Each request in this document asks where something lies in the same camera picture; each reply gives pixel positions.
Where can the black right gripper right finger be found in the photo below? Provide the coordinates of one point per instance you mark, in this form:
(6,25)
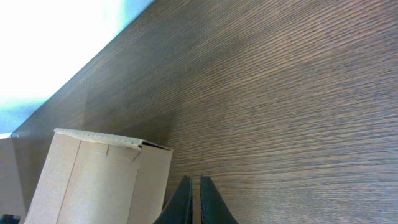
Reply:
(213,208)

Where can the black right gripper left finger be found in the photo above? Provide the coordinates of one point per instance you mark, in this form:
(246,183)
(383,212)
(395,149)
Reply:
(178,210)

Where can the brown cardboard box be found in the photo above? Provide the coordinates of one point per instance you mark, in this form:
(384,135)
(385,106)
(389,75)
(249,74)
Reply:
(88,178)

